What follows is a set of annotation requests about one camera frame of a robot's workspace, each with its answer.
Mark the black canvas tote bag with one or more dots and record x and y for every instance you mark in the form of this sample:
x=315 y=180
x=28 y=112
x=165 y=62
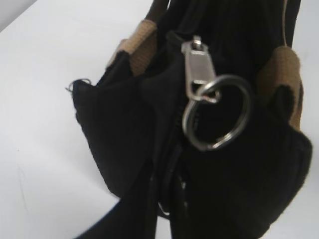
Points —
x=215 y=171

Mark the tan rear bag handle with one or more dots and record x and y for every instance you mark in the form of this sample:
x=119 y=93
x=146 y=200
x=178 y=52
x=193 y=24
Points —
x=141 y=46

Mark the tan bag handle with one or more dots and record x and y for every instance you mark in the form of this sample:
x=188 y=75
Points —
x=141 y=46
x=282 y=70

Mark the tan front bag handle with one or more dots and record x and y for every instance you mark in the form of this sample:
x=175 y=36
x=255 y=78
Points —
x=282 y=70

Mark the silver zipper pull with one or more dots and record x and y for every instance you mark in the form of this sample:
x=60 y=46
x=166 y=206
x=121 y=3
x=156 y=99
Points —
x=199 y=71

